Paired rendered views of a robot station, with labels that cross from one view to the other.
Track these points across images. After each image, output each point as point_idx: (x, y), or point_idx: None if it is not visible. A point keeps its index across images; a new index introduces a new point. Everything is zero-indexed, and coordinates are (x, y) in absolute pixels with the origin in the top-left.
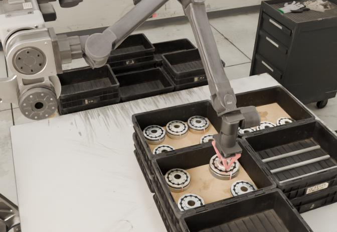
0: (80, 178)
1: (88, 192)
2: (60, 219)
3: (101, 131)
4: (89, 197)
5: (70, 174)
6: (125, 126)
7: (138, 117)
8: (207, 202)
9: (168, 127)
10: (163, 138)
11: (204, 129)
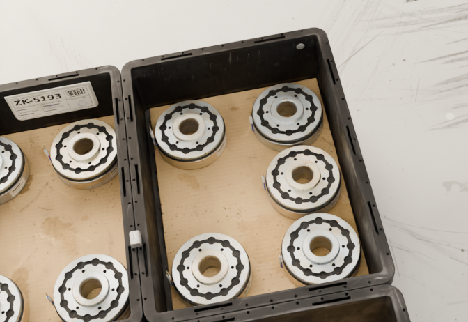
0: (243, 9)
1: (196, 25)
2: None
3: (421, 43)
4: (181, 27)
5: None
6: (443, 102)
7: (319, 50)
8: (3, 218)
9: (307, 152)
10: (262, 137)
11: (284, 265)
